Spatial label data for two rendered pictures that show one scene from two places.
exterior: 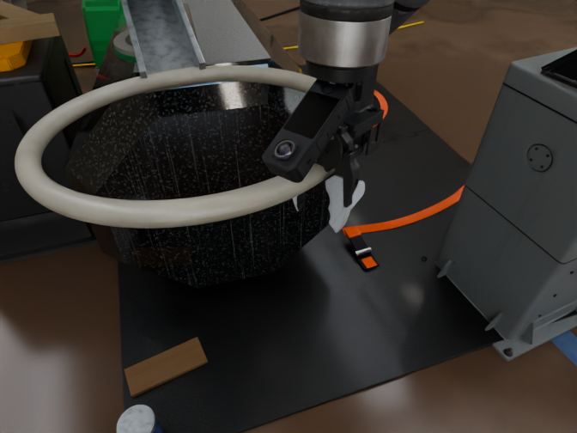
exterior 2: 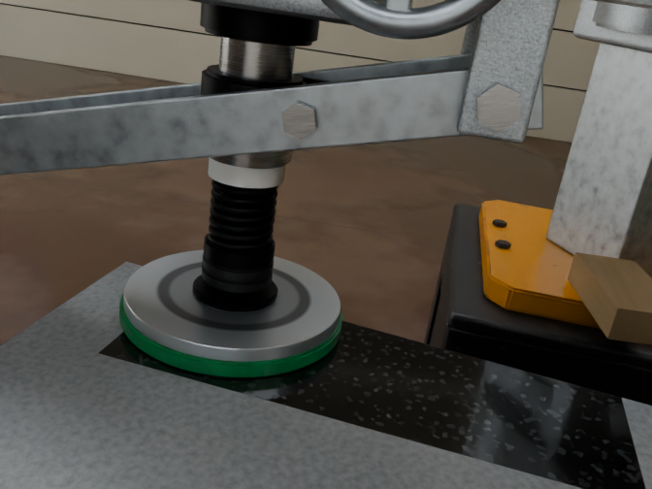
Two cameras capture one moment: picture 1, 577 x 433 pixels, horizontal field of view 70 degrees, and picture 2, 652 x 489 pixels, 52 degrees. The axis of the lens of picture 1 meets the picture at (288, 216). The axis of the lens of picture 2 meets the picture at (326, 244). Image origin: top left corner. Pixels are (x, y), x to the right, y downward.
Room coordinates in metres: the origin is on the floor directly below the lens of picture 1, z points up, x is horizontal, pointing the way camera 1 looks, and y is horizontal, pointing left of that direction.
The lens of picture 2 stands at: (1.50, -0.12, 1.20)
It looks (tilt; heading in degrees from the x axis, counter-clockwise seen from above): 22 degrees down; 117
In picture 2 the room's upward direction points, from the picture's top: 8 degrees clockwise
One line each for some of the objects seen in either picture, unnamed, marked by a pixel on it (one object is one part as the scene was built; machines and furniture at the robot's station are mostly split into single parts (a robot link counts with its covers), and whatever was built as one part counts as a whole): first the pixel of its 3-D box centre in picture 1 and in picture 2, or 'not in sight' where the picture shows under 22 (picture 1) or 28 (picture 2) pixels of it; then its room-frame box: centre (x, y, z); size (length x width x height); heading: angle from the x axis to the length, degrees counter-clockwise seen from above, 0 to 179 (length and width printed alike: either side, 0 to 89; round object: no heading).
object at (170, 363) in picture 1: (167, 365); not in sight; (0.65, 0.40, 0.02); 0.25 x 0.10 x 0.01; 118
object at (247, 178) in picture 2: not in sight; (247, 157); (1.16, 0.37, 1.03); 0.07 x 0.07 x 0.04
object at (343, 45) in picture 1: (340, 35); not in sight; (0.43, -0.05, 1.15); 0.10 x 0.09 x 0.05; 48
